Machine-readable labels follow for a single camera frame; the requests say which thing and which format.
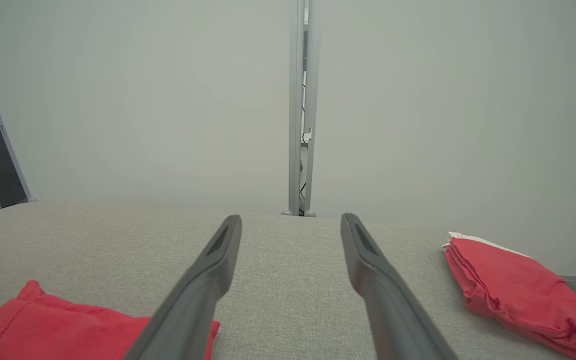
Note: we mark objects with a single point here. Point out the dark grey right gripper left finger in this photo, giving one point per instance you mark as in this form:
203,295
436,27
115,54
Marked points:
188,310

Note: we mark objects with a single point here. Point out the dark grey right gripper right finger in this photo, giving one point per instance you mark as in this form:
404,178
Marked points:
398,315

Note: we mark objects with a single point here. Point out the red shorts with white trim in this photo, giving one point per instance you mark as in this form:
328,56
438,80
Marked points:
513,285

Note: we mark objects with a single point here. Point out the red jersey with white sleeves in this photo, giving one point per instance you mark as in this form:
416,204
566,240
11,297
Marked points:
43,330

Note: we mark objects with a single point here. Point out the grey metal desk leg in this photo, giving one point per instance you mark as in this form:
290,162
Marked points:
17,165

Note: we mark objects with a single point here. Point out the grey partition post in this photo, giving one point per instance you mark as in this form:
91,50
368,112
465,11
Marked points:
295,100

